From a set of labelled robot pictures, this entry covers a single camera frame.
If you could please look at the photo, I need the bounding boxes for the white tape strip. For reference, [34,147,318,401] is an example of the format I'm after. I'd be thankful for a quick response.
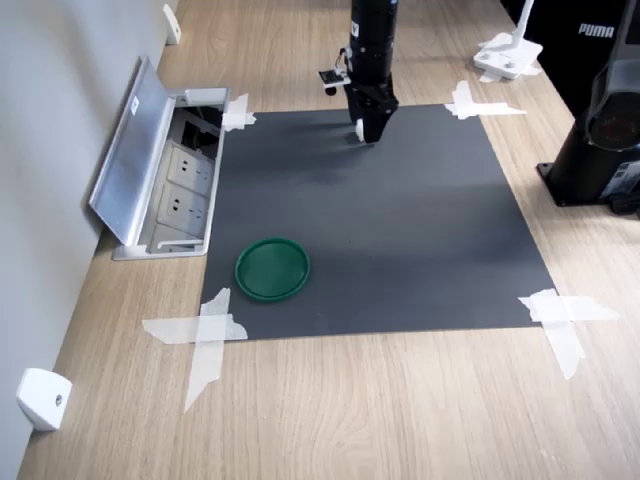
[451,79,472,120]
[221,92,258,133]
[542,294,587,382]
[141,314,250,346]
[443,101,529,118]
[518,289,620,324]
[183,287,232,414]

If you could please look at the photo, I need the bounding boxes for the white partition bracket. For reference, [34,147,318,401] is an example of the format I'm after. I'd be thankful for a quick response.
[162,3,182,47]

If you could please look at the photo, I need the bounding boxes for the dark grey mat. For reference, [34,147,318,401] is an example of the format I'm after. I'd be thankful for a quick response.
[201,103,558,342]

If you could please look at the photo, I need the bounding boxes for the round green lid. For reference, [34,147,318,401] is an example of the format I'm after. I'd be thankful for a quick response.
[234,236,311,304]

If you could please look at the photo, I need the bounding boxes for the white power socket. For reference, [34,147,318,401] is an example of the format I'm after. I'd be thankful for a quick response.
[166,143,215,184]
[156,183,209,227]

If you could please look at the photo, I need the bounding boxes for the white taped camera stand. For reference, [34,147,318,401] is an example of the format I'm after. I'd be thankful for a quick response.
[473,0,545,84]

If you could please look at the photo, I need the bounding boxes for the white bracket with screw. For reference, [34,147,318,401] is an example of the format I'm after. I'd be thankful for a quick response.
[15,368,73,433]

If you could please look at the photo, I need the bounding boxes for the small wrist camera box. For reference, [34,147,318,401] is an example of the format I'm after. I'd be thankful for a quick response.
[318,47,352,97]

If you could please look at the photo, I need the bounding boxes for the silver cable duct box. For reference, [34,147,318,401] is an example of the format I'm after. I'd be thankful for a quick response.
[88,54,231,262]

